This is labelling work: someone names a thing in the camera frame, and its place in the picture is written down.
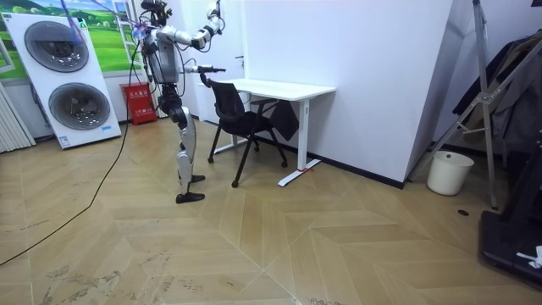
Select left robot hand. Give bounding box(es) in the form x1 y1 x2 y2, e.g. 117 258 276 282
196 64 227 75

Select robot body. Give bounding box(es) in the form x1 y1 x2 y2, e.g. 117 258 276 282
141 0 184 86

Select black office chair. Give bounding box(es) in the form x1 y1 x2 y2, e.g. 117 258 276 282
199 72 290 189

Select robot legs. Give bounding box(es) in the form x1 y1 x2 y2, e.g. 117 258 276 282
158 82 207 205

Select white desk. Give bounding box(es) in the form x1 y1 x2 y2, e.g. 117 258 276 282
210 78 337 188

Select red fire extinguisher box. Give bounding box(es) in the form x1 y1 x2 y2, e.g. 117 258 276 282
119 82 158 126

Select white washing machine tower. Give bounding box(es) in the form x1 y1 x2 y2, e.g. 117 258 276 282
1 12 123 150

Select white radiator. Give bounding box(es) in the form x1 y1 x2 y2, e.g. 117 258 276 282
0 80 37 154

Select white waste bin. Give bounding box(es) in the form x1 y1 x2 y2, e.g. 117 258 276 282
426 150 475 197

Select silver metal stand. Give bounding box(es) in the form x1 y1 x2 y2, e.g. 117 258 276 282
406 0 542 211

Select dark hanging coats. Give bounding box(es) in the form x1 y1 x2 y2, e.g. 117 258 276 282
451 29 542 154

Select black floor platform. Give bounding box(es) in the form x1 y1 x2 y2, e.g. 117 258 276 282
478 130 542 290

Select green landscape wall poster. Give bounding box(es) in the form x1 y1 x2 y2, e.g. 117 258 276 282
0 0 145 80

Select black floor cable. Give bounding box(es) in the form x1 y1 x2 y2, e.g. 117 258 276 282
0 40 143 268

